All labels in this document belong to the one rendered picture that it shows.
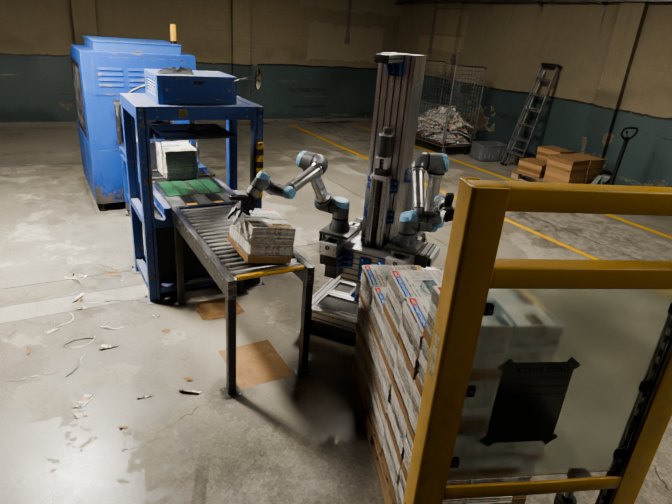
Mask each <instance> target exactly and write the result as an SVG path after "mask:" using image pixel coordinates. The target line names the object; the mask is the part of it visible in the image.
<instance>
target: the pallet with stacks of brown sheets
mask: <svg viewBox="0 0 672 504"><path fill-rule="evenodd" d="M605 162H606V159H602V158H598V157H595V156H591V155H587V154H584V153H575V151H572V150H568V149H564V148H560V147H557V146H553V145H551V146H538V150H537V155H536V158H523V159H519V164H518V167H517V170H512V175H511V178H512V179H515V180H517V181H522V182H529V181H526V180H523V179H521V177H522V175H524V177H530V178H533V179H536V182H548V183H574V184H591V183H592V182H593V181H594V179H595V178H596V177H597V176H598V175H599V176H600V175H602V169H603V166H604V164H605Z"/></svg>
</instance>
